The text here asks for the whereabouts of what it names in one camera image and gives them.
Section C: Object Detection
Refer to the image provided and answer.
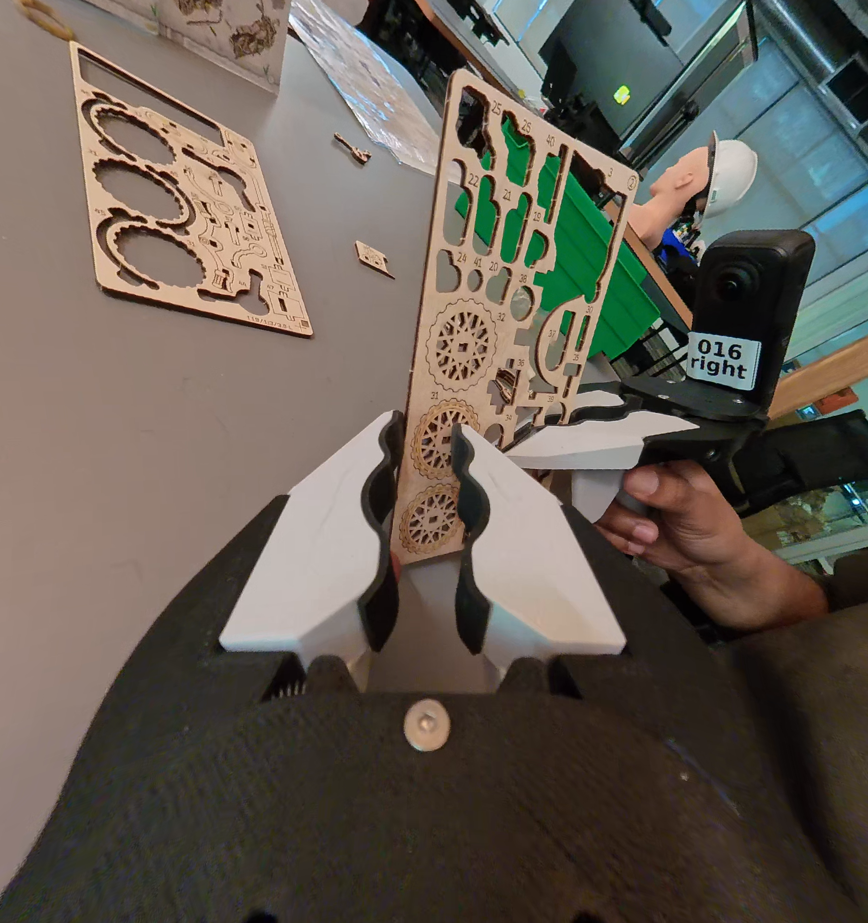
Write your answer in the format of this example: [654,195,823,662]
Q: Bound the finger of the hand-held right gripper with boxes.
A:
[507,417,700,473]
[528,388,644,434]

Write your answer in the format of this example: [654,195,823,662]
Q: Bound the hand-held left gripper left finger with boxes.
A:
[219,410,406,668]

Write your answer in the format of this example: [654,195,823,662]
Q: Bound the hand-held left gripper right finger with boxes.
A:
[450,424,628,675]

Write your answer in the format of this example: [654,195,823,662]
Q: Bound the wooden gear sheet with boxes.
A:
[390,68,640,567]

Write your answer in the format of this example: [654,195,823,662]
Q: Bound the person's right forearm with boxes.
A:
[665,555,835,636]

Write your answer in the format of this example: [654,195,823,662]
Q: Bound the grey desk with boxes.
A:
[0,0,478,902]

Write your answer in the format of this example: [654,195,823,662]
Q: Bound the person's right hand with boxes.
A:
[594,459,759,599]

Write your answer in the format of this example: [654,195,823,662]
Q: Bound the wooden table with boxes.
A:
[766,339,868,423]

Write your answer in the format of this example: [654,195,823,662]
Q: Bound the green bin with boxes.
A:
[454,119,662,362]

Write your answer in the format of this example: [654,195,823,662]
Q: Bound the mannequin head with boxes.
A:
[634,148,716,249]

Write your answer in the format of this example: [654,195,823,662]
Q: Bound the white hard hat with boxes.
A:
[693,131,759,221]

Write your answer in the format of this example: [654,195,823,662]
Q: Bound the small wooden plate with pins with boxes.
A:
[354,240,397,280]

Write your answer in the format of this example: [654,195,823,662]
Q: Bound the person's olive shirt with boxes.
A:
[722,599,868,923]

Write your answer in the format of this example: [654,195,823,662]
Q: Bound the black monitor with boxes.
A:
[538,0,755,138]

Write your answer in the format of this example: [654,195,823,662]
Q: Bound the wooden sheet with round holes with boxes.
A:
[68,39,315,340]

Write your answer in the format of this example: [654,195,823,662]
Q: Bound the paper in clear sleeve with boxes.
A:
[289,0,449,174]

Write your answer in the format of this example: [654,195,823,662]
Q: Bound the printed instruction sheet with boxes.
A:
[88,0,294,95]

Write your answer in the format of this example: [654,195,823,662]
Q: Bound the small rubber ring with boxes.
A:
[17,0,77,40]

